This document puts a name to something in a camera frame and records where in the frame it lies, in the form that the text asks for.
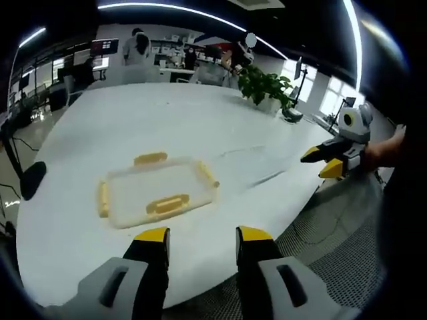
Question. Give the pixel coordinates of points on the monitor on black stand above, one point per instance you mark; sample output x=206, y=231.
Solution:
x=299, y=68

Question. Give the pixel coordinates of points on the long ceiling light strip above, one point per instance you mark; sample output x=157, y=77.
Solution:
x=356, y=40
x=200, y=16

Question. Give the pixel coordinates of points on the person's right hand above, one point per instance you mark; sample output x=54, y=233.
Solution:
x=383, y=153

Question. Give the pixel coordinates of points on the red wall screen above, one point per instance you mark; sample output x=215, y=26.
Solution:
x=105, y=46

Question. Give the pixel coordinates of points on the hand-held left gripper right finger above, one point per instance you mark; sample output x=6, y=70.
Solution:
x=263, y=283

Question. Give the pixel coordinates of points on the white background desk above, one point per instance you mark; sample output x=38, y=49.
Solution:
x=177, y=72

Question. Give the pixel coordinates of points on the green potted plant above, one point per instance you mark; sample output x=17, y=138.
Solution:
x=263, y=83

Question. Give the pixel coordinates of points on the grey office chair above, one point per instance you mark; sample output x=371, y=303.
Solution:
x=70, y=88

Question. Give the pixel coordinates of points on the yellow plastic buckle clasp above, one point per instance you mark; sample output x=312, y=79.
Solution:
x=103, y=200
x=207, y=174
x=150, y=158
x=168, y=204

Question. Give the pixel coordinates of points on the small black desk object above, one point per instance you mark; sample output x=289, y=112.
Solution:
x=293, y=115

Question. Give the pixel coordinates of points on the person's dark clothing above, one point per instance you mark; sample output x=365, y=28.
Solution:
x=405, y=216

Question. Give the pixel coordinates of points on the short ceiling light strip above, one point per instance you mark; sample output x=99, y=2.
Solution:
x=31, y=36

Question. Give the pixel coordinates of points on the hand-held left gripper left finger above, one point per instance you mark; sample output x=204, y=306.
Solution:
x=110, y=286

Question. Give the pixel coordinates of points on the black round stool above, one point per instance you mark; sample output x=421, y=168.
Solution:
x=33, y=180

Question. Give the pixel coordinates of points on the black tripod leg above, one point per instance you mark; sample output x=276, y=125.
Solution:
x=11, y=156

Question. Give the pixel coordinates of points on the clear container lid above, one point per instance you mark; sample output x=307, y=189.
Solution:
x=146, y=186

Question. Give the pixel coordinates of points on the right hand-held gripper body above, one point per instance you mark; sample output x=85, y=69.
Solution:
x=357, y=133

